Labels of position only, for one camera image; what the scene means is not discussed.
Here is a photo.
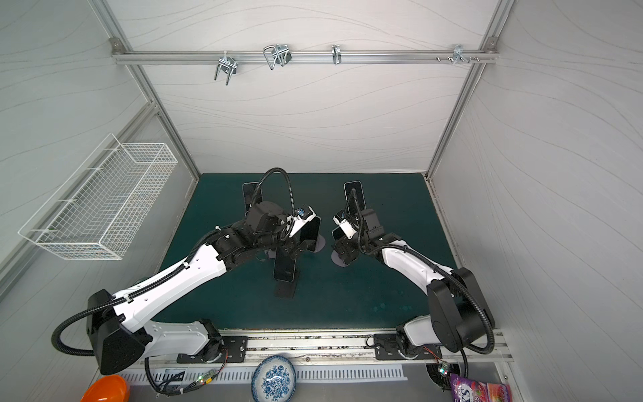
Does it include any metal u-bolt clamp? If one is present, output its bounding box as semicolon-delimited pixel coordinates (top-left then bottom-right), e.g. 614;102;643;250
214;54;238;85
263;44;292;70

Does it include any metal u-bolt clamp centre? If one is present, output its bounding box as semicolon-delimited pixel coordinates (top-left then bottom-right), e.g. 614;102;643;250
263;44;292;70

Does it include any blue white ceramic bowl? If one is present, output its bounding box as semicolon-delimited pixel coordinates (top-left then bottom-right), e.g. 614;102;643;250
251;355;297;402

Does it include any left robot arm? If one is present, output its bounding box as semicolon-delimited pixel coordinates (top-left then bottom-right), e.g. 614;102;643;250
50;167;320;375

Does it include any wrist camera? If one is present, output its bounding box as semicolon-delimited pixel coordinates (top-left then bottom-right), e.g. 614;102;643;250
333;212;357;240
287;205;316;238

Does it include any metal clamp right of centre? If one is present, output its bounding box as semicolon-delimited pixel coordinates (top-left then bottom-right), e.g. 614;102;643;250
331;45;342;65

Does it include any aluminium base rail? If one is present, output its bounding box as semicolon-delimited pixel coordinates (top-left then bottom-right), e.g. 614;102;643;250
99;328;514;371

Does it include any metal bracket far right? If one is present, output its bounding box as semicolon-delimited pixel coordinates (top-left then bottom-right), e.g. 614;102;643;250
435;45;480;65

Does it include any white wire basket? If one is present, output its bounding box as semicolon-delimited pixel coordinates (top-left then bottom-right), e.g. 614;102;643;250
18;134;177;261

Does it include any purple round stand centre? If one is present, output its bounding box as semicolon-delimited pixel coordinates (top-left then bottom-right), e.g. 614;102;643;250
301;235;326;253

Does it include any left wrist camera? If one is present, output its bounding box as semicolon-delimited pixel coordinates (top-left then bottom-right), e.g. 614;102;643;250
287;205;316;238

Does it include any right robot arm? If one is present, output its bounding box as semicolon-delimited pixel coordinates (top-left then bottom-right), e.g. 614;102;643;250
332;181;496;355

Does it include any purple snack bag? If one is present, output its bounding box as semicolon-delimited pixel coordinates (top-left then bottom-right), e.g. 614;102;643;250
450;374;512;402

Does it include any metal u-bolt clamp left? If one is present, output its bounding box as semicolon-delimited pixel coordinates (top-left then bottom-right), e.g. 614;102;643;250
214;54;238;85

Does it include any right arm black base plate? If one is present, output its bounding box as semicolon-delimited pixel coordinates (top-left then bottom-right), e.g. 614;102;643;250
365;333;442;362

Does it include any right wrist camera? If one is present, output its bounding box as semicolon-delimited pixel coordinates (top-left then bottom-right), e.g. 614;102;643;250
333;212;357;240

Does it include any white phone back right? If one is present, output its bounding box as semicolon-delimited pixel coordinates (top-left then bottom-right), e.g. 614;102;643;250
343;181;366;215

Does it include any green table mat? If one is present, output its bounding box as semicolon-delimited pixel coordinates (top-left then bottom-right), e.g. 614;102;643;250
157;174;455;329

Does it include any aluminium cross bar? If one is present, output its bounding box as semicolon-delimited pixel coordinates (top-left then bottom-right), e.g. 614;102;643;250
112;48;500;65

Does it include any purple round stand front right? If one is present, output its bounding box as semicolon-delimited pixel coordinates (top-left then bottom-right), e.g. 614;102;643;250
331;250;359;267

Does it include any purple phone back left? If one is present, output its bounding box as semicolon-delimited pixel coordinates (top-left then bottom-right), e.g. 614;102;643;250
242;182;263;212

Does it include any white slotted cable duct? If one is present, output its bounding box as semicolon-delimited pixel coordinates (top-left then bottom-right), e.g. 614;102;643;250
117;364;409;386

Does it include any orange plastic bowl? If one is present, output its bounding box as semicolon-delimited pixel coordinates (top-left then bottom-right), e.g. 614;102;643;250
80;375;130;402

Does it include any teal phone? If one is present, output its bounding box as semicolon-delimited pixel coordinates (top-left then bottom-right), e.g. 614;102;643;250
273;253;296;283
332;226;346;241
299;217;321;251

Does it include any purple round stand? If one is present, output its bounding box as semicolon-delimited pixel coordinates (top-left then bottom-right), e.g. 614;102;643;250
331;250;359;267
301;235;326;253

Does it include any black stand front centre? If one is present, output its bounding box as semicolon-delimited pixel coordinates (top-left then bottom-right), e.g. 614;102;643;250
275;280;297;299

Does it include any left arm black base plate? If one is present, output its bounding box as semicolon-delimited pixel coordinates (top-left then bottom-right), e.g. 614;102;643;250
176;336;249;364

